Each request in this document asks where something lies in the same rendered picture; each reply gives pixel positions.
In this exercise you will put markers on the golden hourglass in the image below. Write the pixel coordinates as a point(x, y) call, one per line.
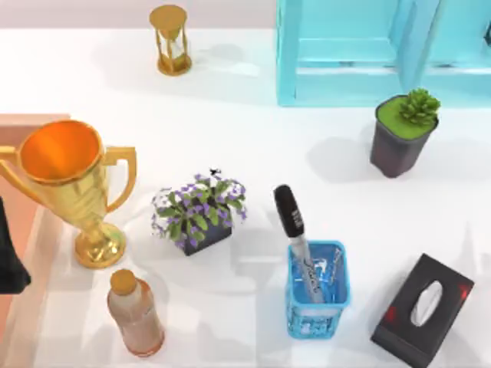
point(171, 42)

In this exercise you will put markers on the orange drink bottle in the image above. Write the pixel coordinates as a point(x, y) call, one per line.
point(136, 318)

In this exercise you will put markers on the black tissue box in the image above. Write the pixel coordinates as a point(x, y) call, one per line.
point(422, 310)

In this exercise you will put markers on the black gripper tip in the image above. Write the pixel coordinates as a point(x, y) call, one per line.
point(9, 260)

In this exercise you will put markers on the purple flower plant pot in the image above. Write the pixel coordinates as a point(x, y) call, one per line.
point(199, 214)

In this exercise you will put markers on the blue mesh pen holder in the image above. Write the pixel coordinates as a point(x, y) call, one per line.
point(318, 310)

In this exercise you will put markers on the salmon shallow box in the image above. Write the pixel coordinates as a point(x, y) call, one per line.
point(23, 230)

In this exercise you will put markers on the light blue rack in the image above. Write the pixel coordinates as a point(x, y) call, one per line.
point(345, 53)

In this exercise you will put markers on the golden trophy cup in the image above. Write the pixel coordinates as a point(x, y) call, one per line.
point(73, 184)

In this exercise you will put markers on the green succulent in dark pot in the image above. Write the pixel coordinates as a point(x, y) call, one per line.
point(402, 138)

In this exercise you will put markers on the black and grey marker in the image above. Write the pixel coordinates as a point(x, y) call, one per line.
point(293, 220)

